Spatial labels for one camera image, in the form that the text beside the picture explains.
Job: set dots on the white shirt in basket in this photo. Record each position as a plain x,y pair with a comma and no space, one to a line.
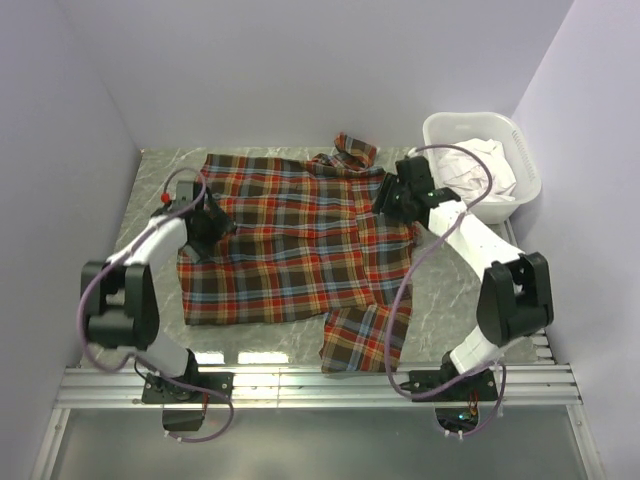
466,177

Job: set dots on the black box under rail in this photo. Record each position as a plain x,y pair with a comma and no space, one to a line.
176,420

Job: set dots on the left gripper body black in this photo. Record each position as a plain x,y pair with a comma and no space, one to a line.
212,230

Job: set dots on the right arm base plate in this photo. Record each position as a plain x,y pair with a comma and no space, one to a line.
479,387

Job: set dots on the plaid long sleeve shirt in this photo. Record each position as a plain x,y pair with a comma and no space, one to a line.
307,243

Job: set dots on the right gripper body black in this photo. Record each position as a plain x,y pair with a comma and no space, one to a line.
394,203

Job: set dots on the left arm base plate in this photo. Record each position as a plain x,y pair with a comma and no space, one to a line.
213,387

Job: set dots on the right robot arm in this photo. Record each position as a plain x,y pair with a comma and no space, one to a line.
515,299

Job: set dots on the aluminium rail frame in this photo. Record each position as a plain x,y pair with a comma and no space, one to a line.
294,422

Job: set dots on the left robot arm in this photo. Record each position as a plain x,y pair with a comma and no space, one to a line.
118,307

